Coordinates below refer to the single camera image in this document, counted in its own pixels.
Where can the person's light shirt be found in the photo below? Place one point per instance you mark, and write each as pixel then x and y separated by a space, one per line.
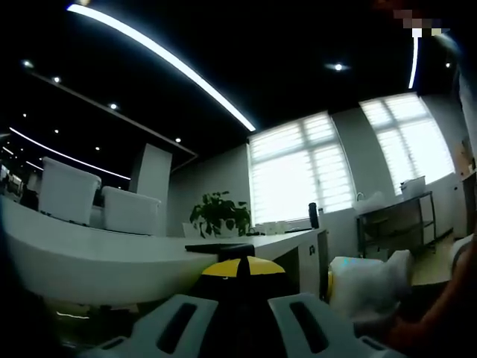
pixel 470 108

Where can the white desk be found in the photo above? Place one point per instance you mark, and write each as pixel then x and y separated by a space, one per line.
pixel 93 261

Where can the clear plastic box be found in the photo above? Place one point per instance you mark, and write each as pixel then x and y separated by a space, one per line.
pixel 413 186

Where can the window with white blinds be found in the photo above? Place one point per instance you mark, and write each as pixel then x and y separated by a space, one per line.
pixel 410 143
pixel 294 169

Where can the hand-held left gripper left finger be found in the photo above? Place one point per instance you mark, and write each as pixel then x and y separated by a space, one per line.
pixel 145 332

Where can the white storage bin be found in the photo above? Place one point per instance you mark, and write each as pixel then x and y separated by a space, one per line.
pixel 130 212
pixel 69 192

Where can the metal shelf rack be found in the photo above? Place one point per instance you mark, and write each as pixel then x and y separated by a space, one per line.
pixel 389 231

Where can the potted green plant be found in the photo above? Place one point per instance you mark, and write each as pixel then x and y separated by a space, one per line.
pixel 220 214

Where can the black bottle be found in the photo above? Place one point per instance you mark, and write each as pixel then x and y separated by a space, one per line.
pixel 314 216

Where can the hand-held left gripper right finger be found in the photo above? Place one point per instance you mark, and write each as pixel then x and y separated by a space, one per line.
pixel 339 335

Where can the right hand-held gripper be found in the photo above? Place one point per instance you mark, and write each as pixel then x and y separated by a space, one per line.
pixel 365 291

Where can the white plastic bag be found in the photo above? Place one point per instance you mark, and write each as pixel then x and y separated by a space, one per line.
pixel 369 201

